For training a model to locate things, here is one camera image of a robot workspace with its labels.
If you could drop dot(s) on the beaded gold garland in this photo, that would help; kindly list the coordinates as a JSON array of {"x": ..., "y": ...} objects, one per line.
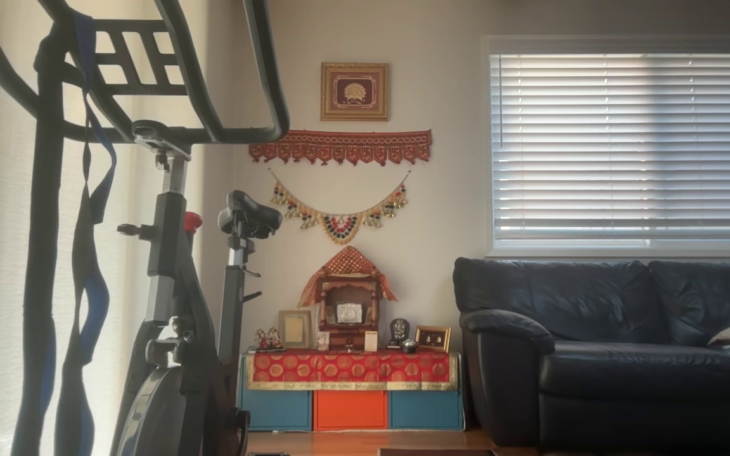
[{"x": 339, "y": 228}]

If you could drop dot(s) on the wooden shrine with canopy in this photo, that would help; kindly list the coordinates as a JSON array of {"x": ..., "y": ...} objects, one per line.
[{"x": 347, "y": 291}]

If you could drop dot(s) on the dark idol statue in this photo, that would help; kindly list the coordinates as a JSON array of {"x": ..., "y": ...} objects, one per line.
[{"x": 398, "y": 330}]

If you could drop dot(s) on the small white card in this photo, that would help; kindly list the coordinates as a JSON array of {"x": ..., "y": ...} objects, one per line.
[{"x": 371, "y": 341}]

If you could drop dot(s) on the small black bowl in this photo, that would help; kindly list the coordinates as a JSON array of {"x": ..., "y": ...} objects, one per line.
[{"x": 409, "y": 346}]

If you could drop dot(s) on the red and gold cloth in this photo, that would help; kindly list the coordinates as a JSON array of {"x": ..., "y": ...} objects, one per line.
[{"x": 349, "y": 368}]

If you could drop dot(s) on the pair of small figurines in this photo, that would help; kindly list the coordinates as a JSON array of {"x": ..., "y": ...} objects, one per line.
[{"x": 268, "y": 340}]

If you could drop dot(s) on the blue storage bin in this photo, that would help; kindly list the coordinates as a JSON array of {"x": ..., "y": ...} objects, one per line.
[{"x": 426, "y": 410}]

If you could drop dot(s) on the black exercise bike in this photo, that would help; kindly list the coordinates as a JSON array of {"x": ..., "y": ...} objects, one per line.
[{"x": 168, "y": 253}]

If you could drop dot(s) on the dark rug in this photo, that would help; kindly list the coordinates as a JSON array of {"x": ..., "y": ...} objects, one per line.
[{"x": 435, "y": 452}]

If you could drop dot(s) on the black leather sofa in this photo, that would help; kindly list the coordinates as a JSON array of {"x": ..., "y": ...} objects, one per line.
[{"x": 593, "y": 304}]

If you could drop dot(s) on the white window blinds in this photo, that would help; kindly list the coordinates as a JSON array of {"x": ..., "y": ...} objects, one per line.
[{"x": 625, "y": 158}]

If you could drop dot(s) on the red embroidered wall hanging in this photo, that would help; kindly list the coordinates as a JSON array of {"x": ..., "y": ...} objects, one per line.
[{"x": 339, "y": 147}]

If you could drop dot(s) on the pale picture frame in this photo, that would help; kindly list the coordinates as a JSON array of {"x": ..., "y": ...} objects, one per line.
[{"x": 294, "y": 329}]

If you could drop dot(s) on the small gold picture frame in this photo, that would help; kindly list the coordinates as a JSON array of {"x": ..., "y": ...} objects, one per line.
[{"x": 433, "y": 339}]

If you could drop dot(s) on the gold framed wall picture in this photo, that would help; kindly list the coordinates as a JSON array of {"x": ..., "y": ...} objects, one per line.
[{"x": 355, "y": 92}]

